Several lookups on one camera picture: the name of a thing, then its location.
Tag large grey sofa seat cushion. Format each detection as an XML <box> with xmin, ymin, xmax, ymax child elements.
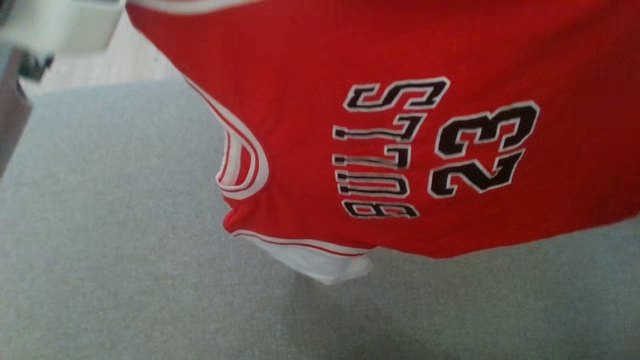
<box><xmin>0</xmin><ymin>77</ymin><xmax>640</xmax><ymax>360</ymax></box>

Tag red white basketball jersey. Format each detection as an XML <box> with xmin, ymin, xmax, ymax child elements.
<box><xmin>125</xmin><ymin>0</ymin><xmax>640</xmax><ymax>286</ymax></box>

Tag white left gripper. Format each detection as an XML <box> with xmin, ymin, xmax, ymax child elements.
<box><xmin>0</xmin><ymin>0</ymin><xmax>126</xmax><ymax>82</ymax></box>

